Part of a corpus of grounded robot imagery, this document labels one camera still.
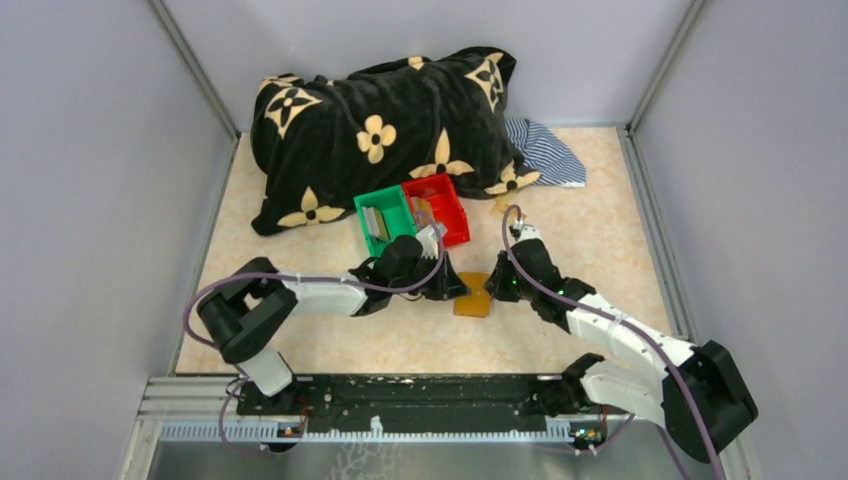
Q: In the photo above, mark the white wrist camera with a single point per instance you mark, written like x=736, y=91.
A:
x=524, y=232
x=428, y=238

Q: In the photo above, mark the translucent yellow card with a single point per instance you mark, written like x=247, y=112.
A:
x=501, y=205

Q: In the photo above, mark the green plastic bin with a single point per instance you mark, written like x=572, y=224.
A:
x=384, y=215

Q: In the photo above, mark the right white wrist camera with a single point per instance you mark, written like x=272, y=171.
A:
x=524, y=232

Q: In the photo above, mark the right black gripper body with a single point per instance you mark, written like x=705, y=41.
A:
x=506, y=278

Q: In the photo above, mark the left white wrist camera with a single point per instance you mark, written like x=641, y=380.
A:
x=428, y=238

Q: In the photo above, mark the gold card in red bin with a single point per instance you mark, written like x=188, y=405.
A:
x=422, y=212

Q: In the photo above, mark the cards in green bin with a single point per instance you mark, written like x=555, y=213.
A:
x=376, y=225

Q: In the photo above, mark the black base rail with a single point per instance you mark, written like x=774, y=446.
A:
x=418, y=405

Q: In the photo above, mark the blue striped cloth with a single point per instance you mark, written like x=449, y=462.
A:
x=546, y=153

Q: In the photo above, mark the red plastic bin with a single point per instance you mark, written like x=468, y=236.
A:
x=440, y=192

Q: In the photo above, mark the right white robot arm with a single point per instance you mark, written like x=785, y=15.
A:
x=694, y=393

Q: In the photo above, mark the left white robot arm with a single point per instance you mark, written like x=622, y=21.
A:
x=243, y=312

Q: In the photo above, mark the tan leather card holder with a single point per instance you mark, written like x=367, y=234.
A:
x=476, y=304

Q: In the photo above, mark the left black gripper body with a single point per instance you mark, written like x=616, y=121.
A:
x=444, y=279

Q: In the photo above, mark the black floral plush blanket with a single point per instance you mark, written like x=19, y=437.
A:
x=320, y=143

